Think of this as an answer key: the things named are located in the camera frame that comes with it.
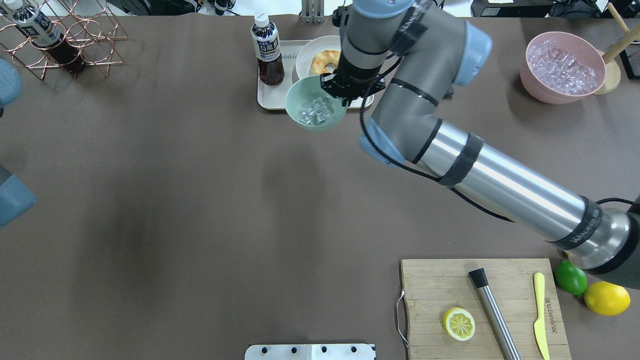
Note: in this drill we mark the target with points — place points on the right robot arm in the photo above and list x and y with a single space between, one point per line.
415 53

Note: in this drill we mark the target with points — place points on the pink bowl of ice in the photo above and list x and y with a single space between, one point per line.
561 68

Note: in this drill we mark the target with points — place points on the standing dark tea bottle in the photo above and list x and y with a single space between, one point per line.
267 50

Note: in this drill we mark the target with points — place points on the copper wire bottle rack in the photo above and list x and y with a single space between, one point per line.
92 27

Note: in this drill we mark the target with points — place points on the ice cubes in green bowl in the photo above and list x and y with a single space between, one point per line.
316 112

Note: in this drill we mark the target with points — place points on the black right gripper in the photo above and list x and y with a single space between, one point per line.
361 76

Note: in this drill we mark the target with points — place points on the mint green bowl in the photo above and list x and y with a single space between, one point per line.
308 89

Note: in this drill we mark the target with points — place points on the yellow plastic knife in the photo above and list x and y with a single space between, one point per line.
540 323

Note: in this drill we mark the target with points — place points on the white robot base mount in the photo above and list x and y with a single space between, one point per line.
326 351

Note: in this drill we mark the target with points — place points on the steel muddler black tip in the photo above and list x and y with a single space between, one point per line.
494 315

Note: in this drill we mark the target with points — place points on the wooden glass drying stand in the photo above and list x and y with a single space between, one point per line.
612 69

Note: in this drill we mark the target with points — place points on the whole lemon near board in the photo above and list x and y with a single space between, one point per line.
606 299

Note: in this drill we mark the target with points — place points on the cream round plate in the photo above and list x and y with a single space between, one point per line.
305 56

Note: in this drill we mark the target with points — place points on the bamboo cutting board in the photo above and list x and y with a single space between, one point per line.
432 286

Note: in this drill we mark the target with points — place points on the bottle lying in rack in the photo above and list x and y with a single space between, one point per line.
45 34

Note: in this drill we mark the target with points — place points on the glazed donut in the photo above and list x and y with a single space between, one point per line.
325 62

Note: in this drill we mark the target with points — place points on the cream serving tray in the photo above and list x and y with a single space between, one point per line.
274 97

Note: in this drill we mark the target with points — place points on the half lemon slice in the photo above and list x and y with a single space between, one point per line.
459 324

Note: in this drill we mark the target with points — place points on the green lime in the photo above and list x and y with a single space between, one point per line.
570 278

